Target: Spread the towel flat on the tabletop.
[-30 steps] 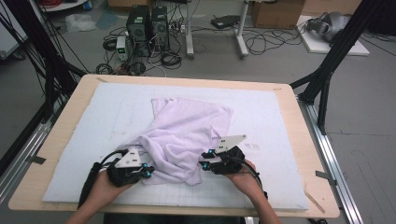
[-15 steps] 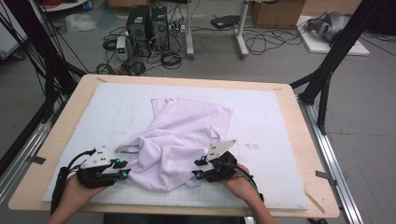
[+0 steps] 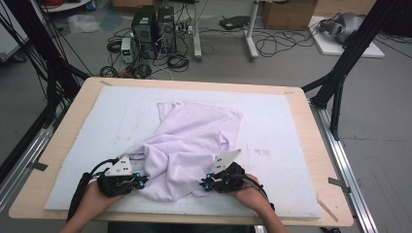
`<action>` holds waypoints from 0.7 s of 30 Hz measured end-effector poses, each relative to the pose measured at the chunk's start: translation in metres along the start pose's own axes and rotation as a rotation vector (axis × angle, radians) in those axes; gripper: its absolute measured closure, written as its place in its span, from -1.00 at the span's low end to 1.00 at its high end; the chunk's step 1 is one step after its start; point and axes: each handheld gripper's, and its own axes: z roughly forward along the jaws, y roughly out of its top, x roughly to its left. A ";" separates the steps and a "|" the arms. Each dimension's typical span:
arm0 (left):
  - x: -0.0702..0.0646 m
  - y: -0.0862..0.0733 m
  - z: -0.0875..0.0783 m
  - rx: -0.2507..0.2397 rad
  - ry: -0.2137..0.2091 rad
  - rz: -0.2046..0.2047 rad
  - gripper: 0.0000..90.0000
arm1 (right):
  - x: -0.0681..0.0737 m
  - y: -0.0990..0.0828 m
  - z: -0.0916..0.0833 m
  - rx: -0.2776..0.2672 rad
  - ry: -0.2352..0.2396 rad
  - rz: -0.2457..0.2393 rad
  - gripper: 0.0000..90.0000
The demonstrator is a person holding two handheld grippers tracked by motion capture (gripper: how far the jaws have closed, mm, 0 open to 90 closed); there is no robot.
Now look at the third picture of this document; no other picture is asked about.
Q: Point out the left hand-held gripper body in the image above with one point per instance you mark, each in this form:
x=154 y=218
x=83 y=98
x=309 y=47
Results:
x=121 y=168

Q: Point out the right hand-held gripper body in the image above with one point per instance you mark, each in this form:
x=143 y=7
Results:
x=226 y=178

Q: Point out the lavender t-shirt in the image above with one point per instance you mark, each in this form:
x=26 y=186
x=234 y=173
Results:
x=188 y=139

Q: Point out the person's right hand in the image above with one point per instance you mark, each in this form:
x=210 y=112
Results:
x=254 y=195

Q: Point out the person's left hand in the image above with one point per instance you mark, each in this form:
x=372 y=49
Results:
x=97 y=199

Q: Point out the person's dark clothing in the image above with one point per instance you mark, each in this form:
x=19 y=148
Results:
x=178 y=228

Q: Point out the white foam grid mat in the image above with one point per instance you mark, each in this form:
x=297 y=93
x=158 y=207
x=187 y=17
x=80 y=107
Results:
x=275 y=113

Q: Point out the black tape piece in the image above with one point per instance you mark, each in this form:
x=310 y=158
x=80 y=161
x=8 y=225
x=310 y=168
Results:
x=338 y=183
x=39 y=166

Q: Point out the white bench power supply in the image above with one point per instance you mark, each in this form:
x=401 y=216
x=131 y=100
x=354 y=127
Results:
x=127 y=50

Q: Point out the wide black computer tower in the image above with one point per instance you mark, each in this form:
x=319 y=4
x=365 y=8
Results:
x=144 y=32

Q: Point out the white desk leg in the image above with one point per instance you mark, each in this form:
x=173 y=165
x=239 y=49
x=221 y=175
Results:
x=251 y=35
x=197 y=32

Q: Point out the narrow black computer tower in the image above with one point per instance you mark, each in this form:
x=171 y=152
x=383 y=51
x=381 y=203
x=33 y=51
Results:
x=166 y=30

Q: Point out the clear plastic bag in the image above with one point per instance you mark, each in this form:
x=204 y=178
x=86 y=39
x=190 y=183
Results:
x=83 y=23

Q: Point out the flat black device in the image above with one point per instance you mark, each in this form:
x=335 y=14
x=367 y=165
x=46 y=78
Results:
x=233 y=22

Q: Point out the low cardboard box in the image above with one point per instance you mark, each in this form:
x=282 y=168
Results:
x=132 y=3

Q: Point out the white floor board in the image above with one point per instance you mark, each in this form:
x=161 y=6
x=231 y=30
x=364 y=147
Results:
x=330 y=48

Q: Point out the white cabinet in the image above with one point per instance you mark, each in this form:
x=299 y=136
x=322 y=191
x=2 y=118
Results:
x=9 y=39

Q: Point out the white round table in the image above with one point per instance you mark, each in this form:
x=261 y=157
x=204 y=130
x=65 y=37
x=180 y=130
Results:
x=64 y=6

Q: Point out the large cardboard box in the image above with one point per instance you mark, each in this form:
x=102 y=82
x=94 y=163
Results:
x=288 y=14

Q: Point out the grey headset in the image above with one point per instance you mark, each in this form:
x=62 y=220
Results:
x=343 y=26

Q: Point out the aluminium rail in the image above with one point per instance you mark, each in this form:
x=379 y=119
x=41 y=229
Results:
x=22 y=161
x=356 y=204

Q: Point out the black metal frame stand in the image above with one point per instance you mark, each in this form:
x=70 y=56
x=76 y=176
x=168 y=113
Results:
x=356 y=42
x=35 y=35

